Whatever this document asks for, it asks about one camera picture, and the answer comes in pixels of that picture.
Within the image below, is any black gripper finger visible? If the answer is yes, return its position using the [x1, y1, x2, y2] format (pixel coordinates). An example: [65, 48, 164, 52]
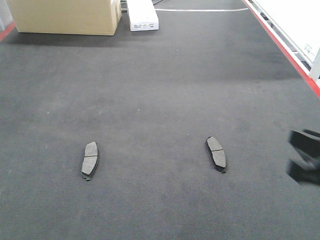
[288, 129, 320, 160]
[286, 159, 320, 186]

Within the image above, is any grey brake pad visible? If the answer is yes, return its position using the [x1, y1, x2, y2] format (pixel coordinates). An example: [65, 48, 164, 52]
[206, 136, 227, 173]
[81, 141, 99, 181]

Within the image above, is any red left conveyor edge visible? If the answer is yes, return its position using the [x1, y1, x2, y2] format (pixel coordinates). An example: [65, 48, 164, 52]
[0, 22, 16, 42]

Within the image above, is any white carton box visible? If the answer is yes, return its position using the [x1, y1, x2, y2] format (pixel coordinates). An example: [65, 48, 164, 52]
[126, 0, 159, 32]

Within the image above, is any cardboard box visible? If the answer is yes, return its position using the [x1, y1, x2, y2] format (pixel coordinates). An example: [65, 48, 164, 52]
[7, 0, 122, 36]

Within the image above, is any red white conveyor side rail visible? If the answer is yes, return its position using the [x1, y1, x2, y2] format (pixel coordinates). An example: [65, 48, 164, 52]
[243, 0, 320, 96]

